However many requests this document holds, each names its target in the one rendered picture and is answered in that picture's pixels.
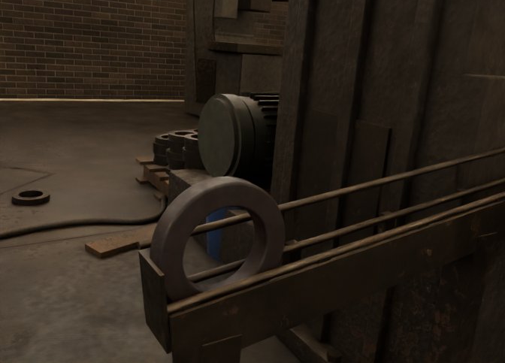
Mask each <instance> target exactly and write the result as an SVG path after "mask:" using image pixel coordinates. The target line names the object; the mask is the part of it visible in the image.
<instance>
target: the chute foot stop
mask: <svg viewBox="0 0 505 363"><path fill-rule="evenodd" d="M138 253H139V260H140V268H141V282H142V289H143V297H144V311H145V319H146V324H147V325H148V327H149V328H150V330H151V332H152V333H153V334H154V336H155V337H156V339H157V341H158V342H159V343H160V344H161V346H162V348H163V349H164V351H165V352H166V353H167V354H168V353H171V342H170V332H169V324H168V307H167V298H166V288H165V275H164V274H163V273H162V272H161V271H160V269H159V268H158V267H157V266H156V265H155V263H154V262H153V261H152V260H151V259H150V257H149V256H148V255H147V254H146V253H145V252H144V251H143V250H140V251H138Z"/></svg>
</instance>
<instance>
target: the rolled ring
mask: <svg viewBox="0 0 505 363"><path fill-rule="evenodd" d="M226 207H241V208H244V209H245V210H246V211H247V212H248V213H249V215H250V216H251V218H252V221H253V225H254V231H255V234H254V241H253V245H252V249H251V251H250V254H249V256H248V258H247V259H246V261H245V262H244V264H243V265H242V266H241V267H240V269H239V270H238V271H236V272H235V273H234V274H233V275H231V276H230V277H229V278H227V279H226V280H223V281H222V282H219V283H215V284H211V285H199V284H196V283H193V282H191V281H189V280H188V279H187V277H186V275H185V272H184V269H183V254H184V250H185V247H186V243H187V241H188V239H189V236H190V235H191V233H192V232H193V230H194V229H195V227H196V226H197V225H198V224H199V223H200V222H201V221H202V220H203V219H204V218H206V217H207V216H209V215H210V214H211V213H213V212H215V211H217V210H220V209H223V208H226ZM284 243H285V225H284V221H283V216H282V214H281V211H280V209H279V207H278V205H277V203H276V202H275V200H274V199H273V198H272V197H271V196H270V195H269V194H268V193H267V192H266V191H264V190H263V189H261V188H260V187H258V186H256V185H254V184H252V183H250V182H249V181H246V180H243V179H240V178H238V177H214V178H210V179H207V180H203V181H201V182H199V183H196V184H195V185H193V186H191V187H189V188H188V189H186V190H185V191H184V192H182V193H181V194H180V195H178V196H177V197H176V198H175V199H174V200H173V201H172V202H171V203H170V205H169V206H168V207H167V209H166V210H165V212H164V213H163V214H162V216H161V218H160V219H159V221H158V223H157V226H156V228H155V231H154V233H153V238H152V241H151V245H150V259H151V260H152V261H153V262H154V263H155V265H156V266H157V267H158V268H159V269H160V271H161V272H162V273H163V274H164V275H165V288H166V297H167V299H168V300H169V301H170V302H171V303H173V302H175V301H179V300H182V299H184V298H188V297H191V296H193V295H197V294H200V293H202V292H206V291H209V290H211V289H215V288H218V287H220V286H224V285H227V284H229V283H233V282H236V281H238V280H242V279H245V278H247V277H251V276H254V275H256V274H260V273H263V272H266V271H269V270H272V269H275V268H277V267H278V265H279V263H280V260H281V257H282V254H283V248H284Z"/></svg>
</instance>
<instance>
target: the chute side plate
mask: <svg viewBox="0 0 505 363"><path fill-rule="evenodd" d="M495 232H497V237H496V241H495V243H498V242H500V241H502V240H505V199H504V200H501V201H498V202H495V203H493V204H489V205H486V206H484V207H480V208H477V209H475V210H472V211H469V212H466V213H463V214H460V215H457V216H454V217H452V218H449V219H445V220H443V221H440V222H437V223H434V224H432V225H429V226H426V227H424V228H420V229H417V230H415V231H411V232H408V233H406V234H403V235H400V236H397V237H394V238H391V239H388V240H385V241H383V242H380V243H378V244H374V245H371V246H368V247H365V248H363V249H360V250H356V251H354V252H351V253H348V254H346V255H343V256H339V257H337V258H334V259H331V260H328V261H326V262H323V263H320V264H317V265H314V266H311V267H308V268H305V269H302V270H299V271H296V272H294V273H291V274H287V275H285V276H282V277H279V278H276V279H274V280H270V281H267V282H265V283H262V284H259V285H257V286H253V287H250V288H248V289H245V290H242V291H239V292H235V293H233V294H230V295H227V296H225V297H222V298H218V299H216V300H213V301H210V302H207V303H205V304H201V305H199V306H197V307H193V308H190V309H188V310H184V311H181V312H179V313H175V314H173V315H170V316H169V325H170V334H171V351H172V360H173V363H201V346H202V345H204V344H207V343H212V342H214V341H218V340H222V339H225V338H228V337H233V336H235V335H239V334H242V344H241V349H243V348H245V347H248V346H250V345H253V344H254V343H258V342H260V341H262V340H265V339H267V338H269V337H272V336H274V335H276V334H279V333H281V332H284V331H287V330H289V329H290V328H294V327H296V326H298V325H301V324H303V323H305V322H308V321H310V320H312V319H315V318H317V317H320V316H323V315H325V314H326V313H330V312H332V311H334V310H337V309H339V308H341V307H344V306H346V305H348V304H351V303H353V302H356V301H359V300H361V299H363V298H366V297H368V296H370V295H373V294H375V293H378V292H380V291H382V290H384V289H387V288H389V287H392V286H395V285H397V284H399V283H402V282H404V281H406V280H409V279H411V278H414V277H416V276H419V275H420V274H423V273H425V272H428V271H431V270H433V269H435V268H438V267H440V266H442V265H445V264H447V263H450V262H453V261H455V260H456V259H459V258H462V257H464V256H467V255H469V254H471V253H474V252H475V249H476V242H477V238H478V237H479V236H482V235H485V234H491V233H495Z"/></svg>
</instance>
